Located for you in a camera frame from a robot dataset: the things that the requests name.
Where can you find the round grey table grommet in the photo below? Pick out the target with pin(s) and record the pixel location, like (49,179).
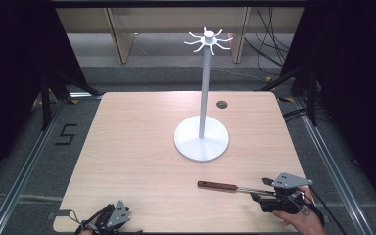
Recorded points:
(222,104)

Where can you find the beige wooden furniture leg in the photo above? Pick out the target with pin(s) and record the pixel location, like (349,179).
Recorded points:
(119,36)
(240,36)

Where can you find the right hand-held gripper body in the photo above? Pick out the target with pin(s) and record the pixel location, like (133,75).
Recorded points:
(289,180)

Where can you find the person's right hand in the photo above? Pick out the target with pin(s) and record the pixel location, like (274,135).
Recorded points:
(302,222)

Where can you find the metal floor rail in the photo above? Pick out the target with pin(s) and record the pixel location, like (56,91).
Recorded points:
(329,163)
(16,182)

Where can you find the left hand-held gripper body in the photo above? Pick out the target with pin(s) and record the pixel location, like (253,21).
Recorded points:
(116,217)

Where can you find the white hook stand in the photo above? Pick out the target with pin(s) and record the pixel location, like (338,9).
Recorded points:
(203,98)

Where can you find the black metal stand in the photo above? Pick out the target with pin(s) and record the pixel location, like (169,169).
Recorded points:
(47,98)
(310,94)

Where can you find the person's left hand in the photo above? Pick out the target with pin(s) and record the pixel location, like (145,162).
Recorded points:
(86,231)

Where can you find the dark curtain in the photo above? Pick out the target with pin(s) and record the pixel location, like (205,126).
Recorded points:
(9,81)
(362,91)

